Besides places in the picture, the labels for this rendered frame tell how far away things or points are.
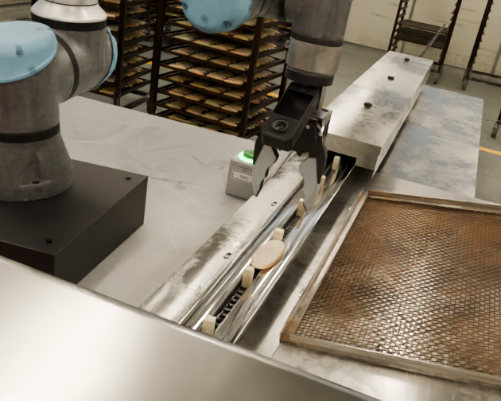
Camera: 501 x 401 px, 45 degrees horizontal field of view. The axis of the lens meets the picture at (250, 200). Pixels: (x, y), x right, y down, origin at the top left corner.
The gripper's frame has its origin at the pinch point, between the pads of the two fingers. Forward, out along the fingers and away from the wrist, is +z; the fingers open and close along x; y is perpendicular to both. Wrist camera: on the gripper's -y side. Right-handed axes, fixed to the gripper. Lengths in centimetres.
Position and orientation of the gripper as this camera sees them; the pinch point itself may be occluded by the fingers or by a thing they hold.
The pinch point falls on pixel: (281, 200)
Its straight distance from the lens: 94.2
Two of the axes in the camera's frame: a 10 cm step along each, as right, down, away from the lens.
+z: -1.6, 8.9, 4.2
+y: 3.5, -3.5, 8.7
